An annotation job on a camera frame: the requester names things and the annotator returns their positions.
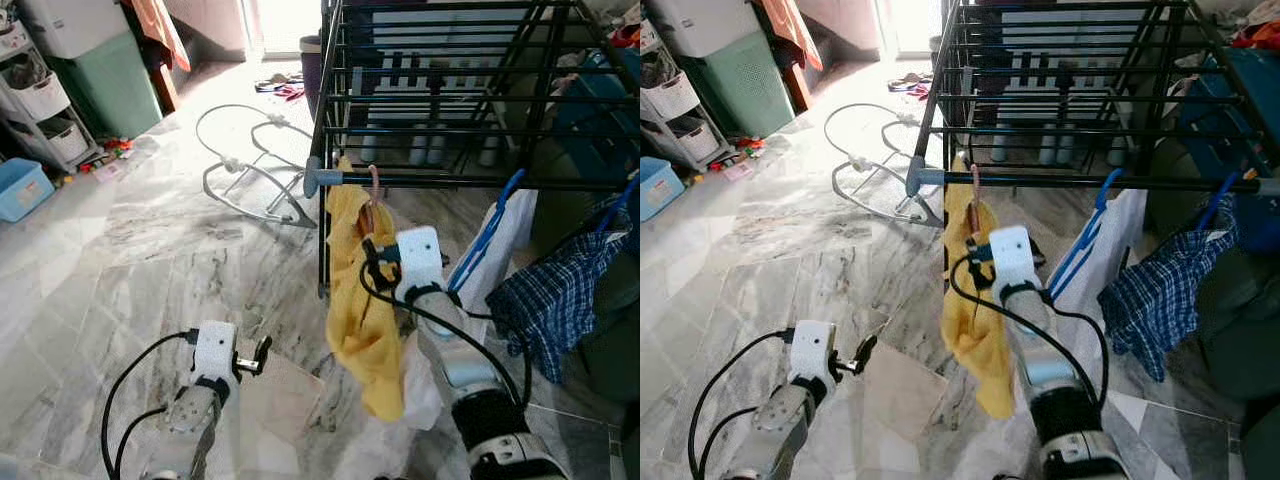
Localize yellow shirt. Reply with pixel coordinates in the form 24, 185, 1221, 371
325, 155, 411, 423
942, 155, 1021, 421

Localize pink plastic hanger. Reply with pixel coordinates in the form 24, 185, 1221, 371
965, 163, 986, 236
360, 165, 386, 236

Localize blue plastic hanger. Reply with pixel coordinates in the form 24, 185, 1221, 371
598, 175, 640, 236
1048, 168, 1126, 301
1198, 170, 1256, 233
445, 168, 529, 296

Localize black metal drying rack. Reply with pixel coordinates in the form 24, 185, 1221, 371
303, 0, 640, 299
905, 0, 1280, 201

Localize white shirt blue trim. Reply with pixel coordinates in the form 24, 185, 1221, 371
1045, 188, 1149, 346
400, 188, 541, 431

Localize blue plaid shirt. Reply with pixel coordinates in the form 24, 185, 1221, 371
1098, 205, 1241, 383
487, 200, 636, 386

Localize pink slippers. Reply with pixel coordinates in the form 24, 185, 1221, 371
888, 73, 936, 101
255, 75, 306, 101

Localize white baby cot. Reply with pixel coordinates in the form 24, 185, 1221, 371
355, 10, 511, 166
985, 10, 1141, 166

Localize small colourful toys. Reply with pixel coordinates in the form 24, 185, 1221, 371
708, 136, 769, 173
60, 138, 136, 186

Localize dark green sofa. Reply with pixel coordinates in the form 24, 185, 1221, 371
500, 90, 640, 480
1140, 100, 1280, 480

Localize brown wooden cabinet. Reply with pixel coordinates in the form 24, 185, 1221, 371
755, 0, 813, 113
120, 0, 183, 116

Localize light blue plastic bin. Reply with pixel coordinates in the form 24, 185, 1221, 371
640, 157, 686, 221
0, 158, 56, 223

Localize blue plastic storage box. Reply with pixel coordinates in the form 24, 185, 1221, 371
550, 50, 640, 181
1175, 45, 1280, 251

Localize green laundry hamper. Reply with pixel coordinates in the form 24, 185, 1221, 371
680, 30, 798, 139
45, 32, 163, 141

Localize orange hanging towel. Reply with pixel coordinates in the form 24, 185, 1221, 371
762, 0, 826, 73
130, 0, 193, 73

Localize white drawer tower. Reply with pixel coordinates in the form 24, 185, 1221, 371
640, 20, 731, 171
0, 20, 101, 173

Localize white storage box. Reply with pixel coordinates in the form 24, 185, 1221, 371
15, 0, 131, 59
645, 0, 766, 59

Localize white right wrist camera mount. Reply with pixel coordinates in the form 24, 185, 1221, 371
990, 225, 1041, 301
396, 226, 446, 301

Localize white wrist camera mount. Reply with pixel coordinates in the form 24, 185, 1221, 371
396, 226, 446, 301
192, 321, 239, 383
990, 225, 1041, 301
790, 321, 837, 386

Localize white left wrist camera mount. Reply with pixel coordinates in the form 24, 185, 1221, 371
790, 321, 837, 386
192, 321, 239, 383

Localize white wire bouncer frame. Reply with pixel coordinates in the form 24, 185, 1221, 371
823, 102, 946, 229
195, 103, 321, 229

